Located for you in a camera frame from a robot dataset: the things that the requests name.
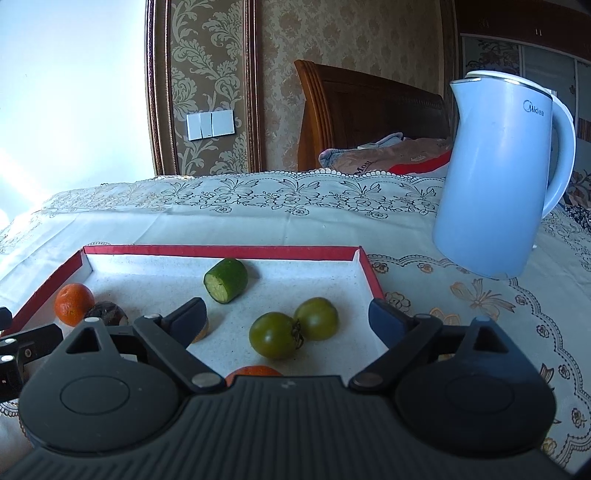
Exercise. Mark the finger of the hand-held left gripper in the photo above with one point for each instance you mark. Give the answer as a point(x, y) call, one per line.
point(4, 319)
point(32, 344)

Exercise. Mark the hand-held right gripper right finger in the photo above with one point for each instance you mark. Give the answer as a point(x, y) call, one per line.
point(385, 321)

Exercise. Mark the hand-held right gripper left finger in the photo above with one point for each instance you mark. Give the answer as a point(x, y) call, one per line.
point(191, 316)

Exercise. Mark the green cucumber piece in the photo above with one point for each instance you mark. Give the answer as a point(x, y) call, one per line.
point(227, 279)

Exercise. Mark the large orange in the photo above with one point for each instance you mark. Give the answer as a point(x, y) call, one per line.
point(254, 372)

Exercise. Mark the red shallow cardboard box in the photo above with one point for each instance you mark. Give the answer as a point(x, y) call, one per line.
point(286, 277)

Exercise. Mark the small orange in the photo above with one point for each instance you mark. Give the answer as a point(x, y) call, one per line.
point(73, 304)

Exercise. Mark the green tomato with stem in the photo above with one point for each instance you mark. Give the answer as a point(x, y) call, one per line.
point(272, 336)

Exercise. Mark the crumpled blanket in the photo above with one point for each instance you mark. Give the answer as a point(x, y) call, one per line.
point(397, 157)

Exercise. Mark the light blue electric kettle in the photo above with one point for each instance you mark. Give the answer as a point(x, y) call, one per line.
point(494, 184)

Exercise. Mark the wooden bed headboard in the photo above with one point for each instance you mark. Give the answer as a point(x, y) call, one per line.
point(364, 110)

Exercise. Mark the colourful patterned cloth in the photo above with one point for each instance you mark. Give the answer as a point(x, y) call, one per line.
point(579, 203)

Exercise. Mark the wardrobe with sliding doors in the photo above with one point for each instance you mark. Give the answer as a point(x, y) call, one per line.
point(517, 41)

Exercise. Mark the white wall switch panel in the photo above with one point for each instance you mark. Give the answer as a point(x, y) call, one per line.
point(210, 124)

